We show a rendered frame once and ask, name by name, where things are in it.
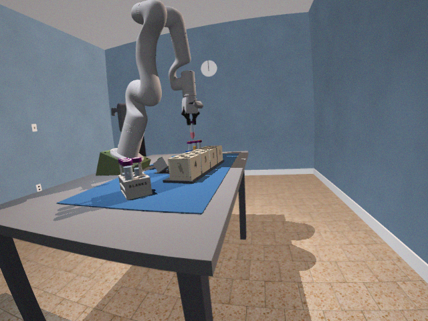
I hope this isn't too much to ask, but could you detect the blue bench mat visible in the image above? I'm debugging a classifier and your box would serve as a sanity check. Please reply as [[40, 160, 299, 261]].
[[57, 153, 239, 214]]

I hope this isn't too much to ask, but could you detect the white tube rack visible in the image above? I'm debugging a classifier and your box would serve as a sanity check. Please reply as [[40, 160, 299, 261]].
[[118, 173, 152, 200]]

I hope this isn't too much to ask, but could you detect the beige block with holes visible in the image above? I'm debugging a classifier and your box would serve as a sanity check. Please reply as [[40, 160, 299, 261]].
[[192, 148, 217, 168], [202, 145, 223, 163], [184, 150, 210, 174], [168, 154, 201, 181]]

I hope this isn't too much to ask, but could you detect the beige sloped box with green button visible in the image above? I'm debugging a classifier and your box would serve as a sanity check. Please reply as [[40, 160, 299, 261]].
[[153, 154, 172, 174]]

